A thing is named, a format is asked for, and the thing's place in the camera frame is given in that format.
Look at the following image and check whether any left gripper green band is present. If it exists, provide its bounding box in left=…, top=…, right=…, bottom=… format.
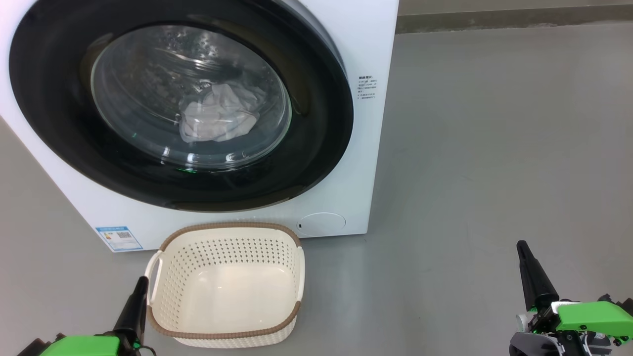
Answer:
left=17, top=276, right=156, bottom=356

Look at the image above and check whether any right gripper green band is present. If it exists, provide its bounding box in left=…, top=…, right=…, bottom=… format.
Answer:
left=509, top=240, right=633, bottom=356

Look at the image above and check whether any round black glass washer door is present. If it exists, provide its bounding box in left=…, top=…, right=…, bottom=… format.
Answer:
left=8, top=0, right=355, bottom=213

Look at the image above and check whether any blue and white garment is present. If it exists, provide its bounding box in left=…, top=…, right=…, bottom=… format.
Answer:
left=178, top=83, right=260, bottom=144

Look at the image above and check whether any white front-load washing machine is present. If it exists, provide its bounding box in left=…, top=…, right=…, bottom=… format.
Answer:
left=0, top=0, right=400, bottom=253

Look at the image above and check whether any stainless steel washing machine drum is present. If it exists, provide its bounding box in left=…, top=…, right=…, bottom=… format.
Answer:
left=91, top=25, right=292, bottom=171

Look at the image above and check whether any blue energy label sticker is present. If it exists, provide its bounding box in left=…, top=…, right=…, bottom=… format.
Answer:
left=95, top=226, right=144, bottom=252

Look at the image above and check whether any cream perforated laundry basket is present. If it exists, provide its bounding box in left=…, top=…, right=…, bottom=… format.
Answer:
left=144, top=222, right=306, bottom=349

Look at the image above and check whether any round white filter cover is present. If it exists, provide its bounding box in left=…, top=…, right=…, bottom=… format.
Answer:
left=297, top=212, right=347, bottom=237

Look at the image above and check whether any small printed text label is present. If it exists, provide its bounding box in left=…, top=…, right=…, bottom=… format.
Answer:
left=357, top=76, right=379, bottom=101

